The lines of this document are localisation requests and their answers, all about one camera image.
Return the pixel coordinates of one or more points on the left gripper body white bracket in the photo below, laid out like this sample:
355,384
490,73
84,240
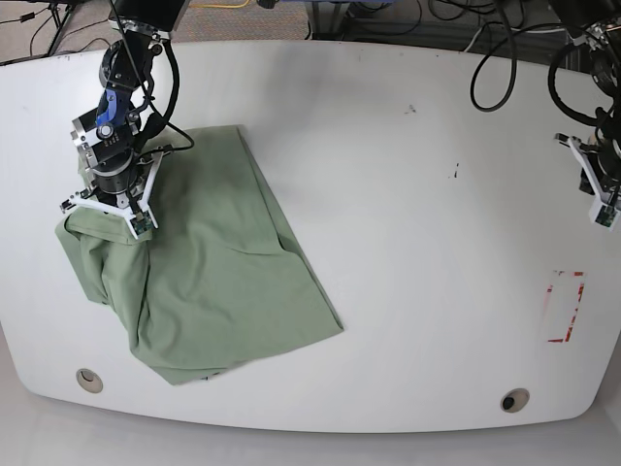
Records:
599,176

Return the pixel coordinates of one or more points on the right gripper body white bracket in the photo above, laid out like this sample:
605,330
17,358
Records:
126,205

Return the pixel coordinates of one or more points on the green t-shirt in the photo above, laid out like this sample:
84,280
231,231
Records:
221,281

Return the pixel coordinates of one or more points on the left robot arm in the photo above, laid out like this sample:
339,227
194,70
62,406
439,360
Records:
594,26

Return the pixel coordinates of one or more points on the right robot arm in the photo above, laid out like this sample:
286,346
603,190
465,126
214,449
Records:
117,171

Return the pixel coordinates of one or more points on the red tape rectangle marking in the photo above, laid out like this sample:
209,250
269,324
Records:
561,305

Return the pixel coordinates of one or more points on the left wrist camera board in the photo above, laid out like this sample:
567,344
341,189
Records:
607,216

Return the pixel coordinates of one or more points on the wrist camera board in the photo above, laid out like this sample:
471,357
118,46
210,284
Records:
607,216
140,225

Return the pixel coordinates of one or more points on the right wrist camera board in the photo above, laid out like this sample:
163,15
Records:
140,225

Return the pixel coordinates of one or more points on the left table cable grommet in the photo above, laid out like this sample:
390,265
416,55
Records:
89,381

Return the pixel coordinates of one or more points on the table cable grommet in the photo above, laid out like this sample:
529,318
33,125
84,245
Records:
89,381
515,400

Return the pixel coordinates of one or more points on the right table cable grommet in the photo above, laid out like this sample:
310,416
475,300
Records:
515,400

